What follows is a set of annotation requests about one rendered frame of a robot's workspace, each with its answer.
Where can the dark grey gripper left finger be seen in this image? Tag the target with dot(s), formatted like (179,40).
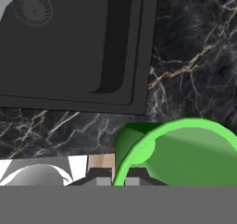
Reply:
(98,173)

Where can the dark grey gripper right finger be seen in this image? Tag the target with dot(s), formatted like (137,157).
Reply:
(139,173)

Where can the green cup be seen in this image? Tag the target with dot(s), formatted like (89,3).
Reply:
(191,153)

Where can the dark grey sink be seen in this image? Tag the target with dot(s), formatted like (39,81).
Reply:
(77,48)

